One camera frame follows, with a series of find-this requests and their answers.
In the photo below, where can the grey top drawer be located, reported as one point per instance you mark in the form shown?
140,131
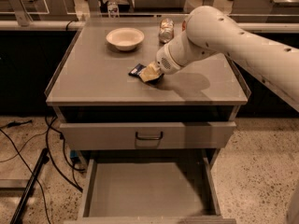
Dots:
152,135

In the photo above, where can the clear glass jar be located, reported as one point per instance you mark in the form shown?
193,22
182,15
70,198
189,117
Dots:
166,32

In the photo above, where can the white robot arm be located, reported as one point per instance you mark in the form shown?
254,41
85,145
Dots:
256,176

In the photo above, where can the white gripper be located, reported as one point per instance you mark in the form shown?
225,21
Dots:
165,62

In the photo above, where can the open grey middle drawer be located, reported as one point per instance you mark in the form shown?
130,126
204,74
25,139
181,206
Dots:
175,192

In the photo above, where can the blue rxbar blueberry wrapper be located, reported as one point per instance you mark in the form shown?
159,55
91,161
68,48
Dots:
136,71

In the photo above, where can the grey metal drawer cabinet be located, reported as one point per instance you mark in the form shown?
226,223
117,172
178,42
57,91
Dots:
93,84

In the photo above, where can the white paper bowl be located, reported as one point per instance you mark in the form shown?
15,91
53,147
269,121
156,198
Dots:
125,39

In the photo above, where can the clear plastic water bottle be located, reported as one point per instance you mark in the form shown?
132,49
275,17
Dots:
113,8

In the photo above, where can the black bar on floor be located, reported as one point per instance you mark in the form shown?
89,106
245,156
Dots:
16,219

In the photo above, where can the red coca-cola can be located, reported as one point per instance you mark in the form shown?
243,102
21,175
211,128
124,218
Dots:
184,26

